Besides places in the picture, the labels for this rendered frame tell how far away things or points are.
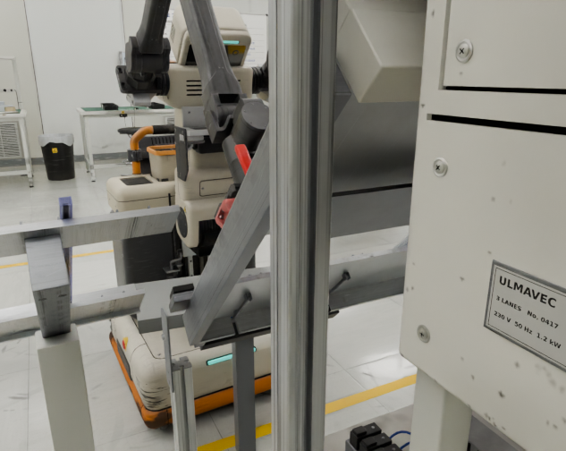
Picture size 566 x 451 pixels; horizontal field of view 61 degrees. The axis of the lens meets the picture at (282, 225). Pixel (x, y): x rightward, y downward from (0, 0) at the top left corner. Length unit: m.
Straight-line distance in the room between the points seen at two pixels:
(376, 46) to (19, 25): 7.18
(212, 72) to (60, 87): 6.61
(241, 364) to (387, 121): 1.11
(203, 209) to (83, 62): 6.06
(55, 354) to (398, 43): 0.65
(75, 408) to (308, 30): 0.69
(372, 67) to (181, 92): 1.17
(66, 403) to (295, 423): 0.47
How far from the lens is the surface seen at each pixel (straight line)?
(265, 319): 1.05
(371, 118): 0.52
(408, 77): 0.40
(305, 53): 0.37
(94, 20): 7.55
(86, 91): 7.50
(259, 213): 0.54
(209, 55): 0.93
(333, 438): 0.87
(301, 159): 0.38
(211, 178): 1.58
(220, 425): 1.87
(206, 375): 1.76
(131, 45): 1.36
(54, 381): 0.85
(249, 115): 0.77
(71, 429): 0.90
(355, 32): 0.40
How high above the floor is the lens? 1.19
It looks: 17 degrees down
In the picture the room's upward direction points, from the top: straight up
